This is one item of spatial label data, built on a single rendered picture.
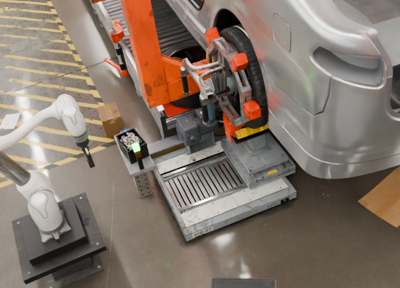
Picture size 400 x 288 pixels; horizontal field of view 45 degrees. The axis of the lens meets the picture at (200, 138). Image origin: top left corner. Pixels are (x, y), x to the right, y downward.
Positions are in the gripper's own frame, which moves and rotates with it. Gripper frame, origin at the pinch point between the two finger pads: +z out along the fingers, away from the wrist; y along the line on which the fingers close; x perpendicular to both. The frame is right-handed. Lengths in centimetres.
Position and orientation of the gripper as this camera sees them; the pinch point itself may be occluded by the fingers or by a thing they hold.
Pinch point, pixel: (90, 162)
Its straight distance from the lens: 293.7
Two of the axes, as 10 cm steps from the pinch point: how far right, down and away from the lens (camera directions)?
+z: 1.1, 7.1, 7.0
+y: 4.7, 5.8, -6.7
